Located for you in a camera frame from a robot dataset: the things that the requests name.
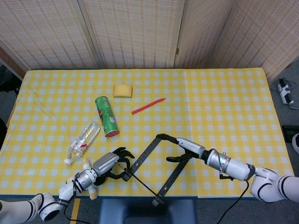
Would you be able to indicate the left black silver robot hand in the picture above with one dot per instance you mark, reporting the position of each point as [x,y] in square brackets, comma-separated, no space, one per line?
[106,162]

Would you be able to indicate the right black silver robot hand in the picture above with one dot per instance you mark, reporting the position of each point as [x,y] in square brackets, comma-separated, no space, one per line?
[192,148]

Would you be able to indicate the black folding laptop stand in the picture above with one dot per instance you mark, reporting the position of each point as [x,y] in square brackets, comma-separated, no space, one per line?
[144,156]

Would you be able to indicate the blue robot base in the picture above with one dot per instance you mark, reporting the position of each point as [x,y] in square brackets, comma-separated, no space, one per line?
[135,212]

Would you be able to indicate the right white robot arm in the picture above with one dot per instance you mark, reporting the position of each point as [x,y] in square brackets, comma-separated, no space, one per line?
[261,184]

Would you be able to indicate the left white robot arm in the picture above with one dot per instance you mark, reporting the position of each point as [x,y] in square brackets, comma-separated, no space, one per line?
[46,205]

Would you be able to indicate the clear plastic water bottle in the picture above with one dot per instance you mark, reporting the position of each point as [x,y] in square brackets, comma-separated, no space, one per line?
[85,137]

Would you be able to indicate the black-headed plush doll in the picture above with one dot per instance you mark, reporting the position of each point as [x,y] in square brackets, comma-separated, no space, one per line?
[93,194]

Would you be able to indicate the yellow checkered tablecloth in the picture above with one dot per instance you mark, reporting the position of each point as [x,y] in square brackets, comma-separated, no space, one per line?
[222,112]

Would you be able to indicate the green chips can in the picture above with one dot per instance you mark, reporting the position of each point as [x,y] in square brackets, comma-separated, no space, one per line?
[107,115]

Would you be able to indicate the yellow floor tape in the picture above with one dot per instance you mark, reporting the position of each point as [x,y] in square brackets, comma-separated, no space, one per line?
[75,211]

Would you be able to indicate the red plastic stick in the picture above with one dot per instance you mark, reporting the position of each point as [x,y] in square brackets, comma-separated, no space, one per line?
[149,105]

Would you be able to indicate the yellow sponge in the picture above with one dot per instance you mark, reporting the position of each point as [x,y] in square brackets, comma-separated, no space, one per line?
[122,91]

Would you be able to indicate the brass screen hinge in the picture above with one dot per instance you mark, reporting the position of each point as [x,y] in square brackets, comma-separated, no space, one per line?
[177,51]

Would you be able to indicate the white power strip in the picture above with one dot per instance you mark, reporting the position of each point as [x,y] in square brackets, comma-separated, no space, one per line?
[285,92]

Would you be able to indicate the woven bamboo screen panel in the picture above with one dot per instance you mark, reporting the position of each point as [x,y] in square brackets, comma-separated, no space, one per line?
[133,30]
[46,32]
[266,35]
[201,30]

